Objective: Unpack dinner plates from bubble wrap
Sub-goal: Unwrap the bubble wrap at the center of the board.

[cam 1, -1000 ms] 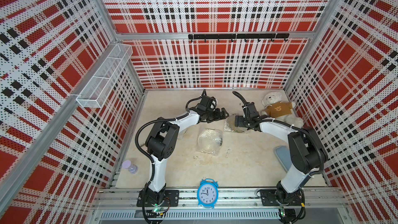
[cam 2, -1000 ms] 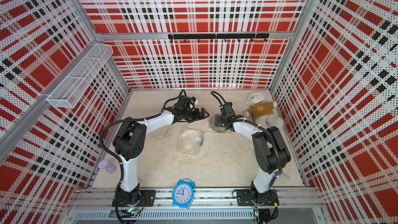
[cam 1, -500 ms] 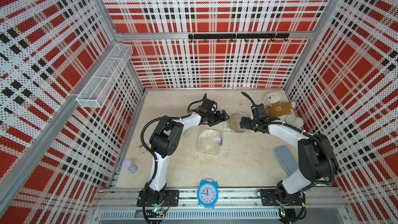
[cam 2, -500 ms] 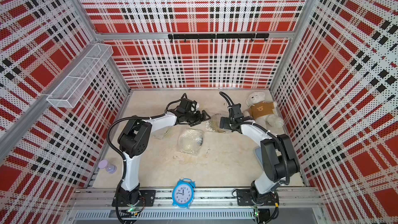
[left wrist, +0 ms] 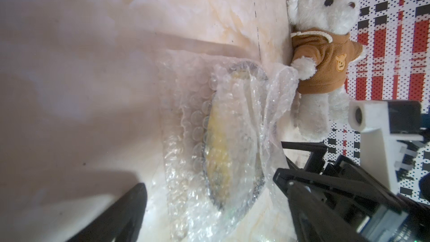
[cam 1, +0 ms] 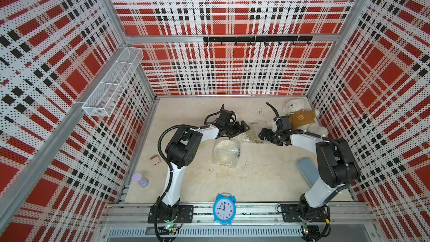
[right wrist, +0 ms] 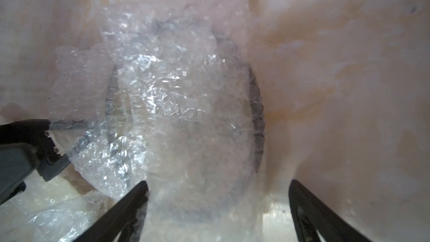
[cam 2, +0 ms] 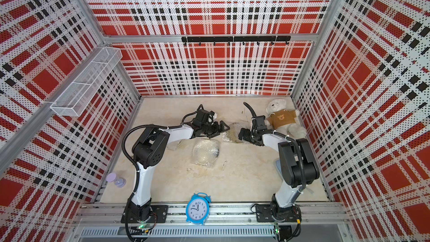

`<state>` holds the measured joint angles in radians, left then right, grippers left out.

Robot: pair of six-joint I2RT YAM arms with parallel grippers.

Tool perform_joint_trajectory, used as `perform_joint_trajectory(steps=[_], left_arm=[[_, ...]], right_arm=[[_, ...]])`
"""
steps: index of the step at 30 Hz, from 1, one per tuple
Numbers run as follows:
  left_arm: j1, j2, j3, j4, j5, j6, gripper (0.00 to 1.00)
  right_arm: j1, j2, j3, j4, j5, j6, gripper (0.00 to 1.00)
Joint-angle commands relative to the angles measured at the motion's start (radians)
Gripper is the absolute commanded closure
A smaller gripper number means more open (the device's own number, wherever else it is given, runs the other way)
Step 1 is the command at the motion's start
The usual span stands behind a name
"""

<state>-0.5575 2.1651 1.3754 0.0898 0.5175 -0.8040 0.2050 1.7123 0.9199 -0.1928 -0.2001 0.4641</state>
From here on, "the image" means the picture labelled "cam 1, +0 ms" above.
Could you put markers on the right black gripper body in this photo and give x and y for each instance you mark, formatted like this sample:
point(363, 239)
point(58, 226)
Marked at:
point(276, 134)

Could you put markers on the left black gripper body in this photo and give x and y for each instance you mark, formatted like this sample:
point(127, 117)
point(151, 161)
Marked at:
point(229, 128)

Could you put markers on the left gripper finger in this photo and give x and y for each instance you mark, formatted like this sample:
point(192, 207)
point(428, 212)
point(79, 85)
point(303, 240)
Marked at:
point(234, 131)
point(243, 127)

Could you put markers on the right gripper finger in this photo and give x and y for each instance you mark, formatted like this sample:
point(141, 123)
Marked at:
point(265, 132)
point(271, 139)

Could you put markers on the yellow patterned plate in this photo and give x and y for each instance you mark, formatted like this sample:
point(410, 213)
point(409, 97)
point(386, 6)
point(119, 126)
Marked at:
point(252, 137)

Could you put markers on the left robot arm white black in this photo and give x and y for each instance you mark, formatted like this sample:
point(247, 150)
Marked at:
point(178, 146)

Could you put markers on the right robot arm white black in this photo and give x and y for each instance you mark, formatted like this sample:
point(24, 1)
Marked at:
point(337, 167)

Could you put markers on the white teddy bear brown shirt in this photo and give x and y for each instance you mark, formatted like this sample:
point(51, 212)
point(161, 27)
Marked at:
point(302, 118)

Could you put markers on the grey blue oval dish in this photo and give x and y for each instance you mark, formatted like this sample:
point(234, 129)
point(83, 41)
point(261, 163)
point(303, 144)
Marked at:
point(308, 170)

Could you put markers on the blue alarm clock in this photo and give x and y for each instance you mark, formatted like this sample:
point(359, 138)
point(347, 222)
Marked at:
point(224, 209)

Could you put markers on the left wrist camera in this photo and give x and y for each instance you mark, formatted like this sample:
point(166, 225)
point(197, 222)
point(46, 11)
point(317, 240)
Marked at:
point(225, 114)

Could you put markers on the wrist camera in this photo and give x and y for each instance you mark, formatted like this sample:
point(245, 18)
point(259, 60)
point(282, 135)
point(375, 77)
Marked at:
point(277, 124)
point(225, 114)

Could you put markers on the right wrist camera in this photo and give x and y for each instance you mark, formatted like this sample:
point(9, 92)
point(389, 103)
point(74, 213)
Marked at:
point(277, 124)

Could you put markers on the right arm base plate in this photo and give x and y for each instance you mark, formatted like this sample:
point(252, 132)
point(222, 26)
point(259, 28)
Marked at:
point(290, 214)

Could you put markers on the black hook rail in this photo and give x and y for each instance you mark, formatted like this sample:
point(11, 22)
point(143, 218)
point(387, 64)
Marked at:
point(254, 39)

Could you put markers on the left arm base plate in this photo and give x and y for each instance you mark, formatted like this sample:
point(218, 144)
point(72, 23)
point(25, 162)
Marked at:
point(181, 213)

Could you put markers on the white wire mesh basket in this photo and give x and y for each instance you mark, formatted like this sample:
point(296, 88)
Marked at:
point(120, 70)

